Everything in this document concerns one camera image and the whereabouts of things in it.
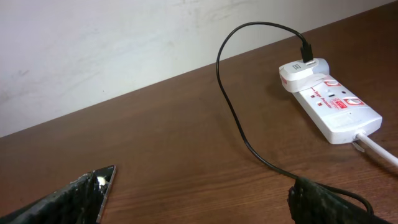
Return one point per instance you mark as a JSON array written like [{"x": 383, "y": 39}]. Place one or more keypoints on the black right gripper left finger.
[{"x": 75, "y": 203}]

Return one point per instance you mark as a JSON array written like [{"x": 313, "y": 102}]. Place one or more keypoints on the white power strip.
[{"x": 337, "y": 112}]

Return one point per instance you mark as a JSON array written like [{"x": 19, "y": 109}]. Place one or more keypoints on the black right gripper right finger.
[{"x": 312, "y": 203}]

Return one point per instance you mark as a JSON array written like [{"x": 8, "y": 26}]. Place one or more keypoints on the black smartphone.
[{"x": 105, "y": 177}]

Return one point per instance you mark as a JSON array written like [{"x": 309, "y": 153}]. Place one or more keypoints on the white usb charger adapter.
[{"x": 298, "y": 75}]

